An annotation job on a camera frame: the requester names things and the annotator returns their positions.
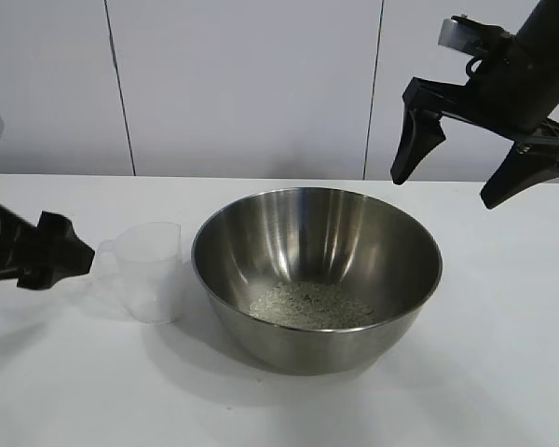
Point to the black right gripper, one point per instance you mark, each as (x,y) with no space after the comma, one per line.
(517,93)

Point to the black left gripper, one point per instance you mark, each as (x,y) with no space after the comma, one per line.
(4,233)

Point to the clear plastic measuring cup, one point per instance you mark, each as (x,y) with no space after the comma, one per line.
(163,279)

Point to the white rice grains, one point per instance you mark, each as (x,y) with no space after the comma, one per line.
(307,302)

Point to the stainless steel mixing bowl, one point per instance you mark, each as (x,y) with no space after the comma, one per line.
(331,340)

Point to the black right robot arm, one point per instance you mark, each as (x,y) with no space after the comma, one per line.
(554,28)

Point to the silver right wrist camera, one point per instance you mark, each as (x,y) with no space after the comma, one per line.
(452,35)

